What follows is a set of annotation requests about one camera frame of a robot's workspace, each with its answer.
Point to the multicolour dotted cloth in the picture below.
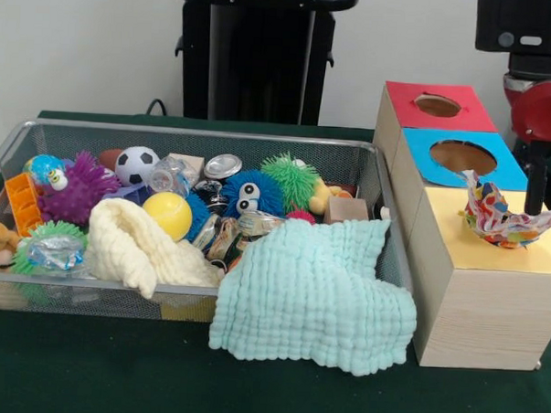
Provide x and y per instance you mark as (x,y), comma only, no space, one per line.
(499,221)

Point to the blue spiky toy with eyes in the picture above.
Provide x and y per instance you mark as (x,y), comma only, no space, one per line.
(248,191)

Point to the wooden box with three holes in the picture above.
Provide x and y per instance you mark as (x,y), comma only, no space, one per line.
(481,316)

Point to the brown wooden block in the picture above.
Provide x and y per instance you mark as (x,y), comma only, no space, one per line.
(348,210)

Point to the purple spiky toy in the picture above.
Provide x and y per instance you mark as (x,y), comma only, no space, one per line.
(79,193)

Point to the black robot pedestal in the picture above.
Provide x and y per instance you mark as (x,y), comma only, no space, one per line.
(263,69)

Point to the cream knitted cloth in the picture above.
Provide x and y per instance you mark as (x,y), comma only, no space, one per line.
(118,245)

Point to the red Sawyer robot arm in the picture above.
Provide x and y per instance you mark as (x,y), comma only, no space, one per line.
(539,30)

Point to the orange plastic grid tray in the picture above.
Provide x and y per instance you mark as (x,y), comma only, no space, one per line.
(24,204)

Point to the mint green knitted cloth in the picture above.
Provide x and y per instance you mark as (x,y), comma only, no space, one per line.
(308,299)

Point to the black and white soccer ball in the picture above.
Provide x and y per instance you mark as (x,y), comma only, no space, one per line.
(137,165)

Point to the green spiky toy with eyes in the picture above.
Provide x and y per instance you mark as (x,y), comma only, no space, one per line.
(292,180)

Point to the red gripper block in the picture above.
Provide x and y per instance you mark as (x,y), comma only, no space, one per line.
(545,113)

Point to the shallow clear mesh bin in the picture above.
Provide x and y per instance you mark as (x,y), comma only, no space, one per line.
(70,298)

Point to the yellow ball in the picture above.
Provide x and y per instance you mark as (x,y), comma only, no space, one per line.
(165,213)

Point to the green spiky ball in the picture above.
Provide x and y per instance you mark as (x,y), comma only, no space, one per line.
(39,233)

